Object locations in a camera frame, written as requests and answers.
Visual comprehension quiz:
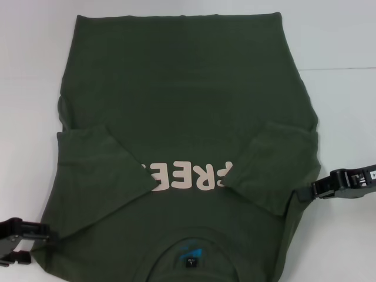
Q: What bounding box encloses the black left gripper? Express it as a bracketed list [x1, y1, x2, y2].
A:
[0, 217, 59, 267]

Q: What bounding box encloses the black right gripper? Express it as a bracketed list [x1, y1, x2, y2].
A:
[296, 160, 376, 204]

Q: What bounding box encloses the dark green FREE! t-shirt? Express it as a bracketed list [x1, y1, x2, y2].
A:
[31, 11, 324, 282]

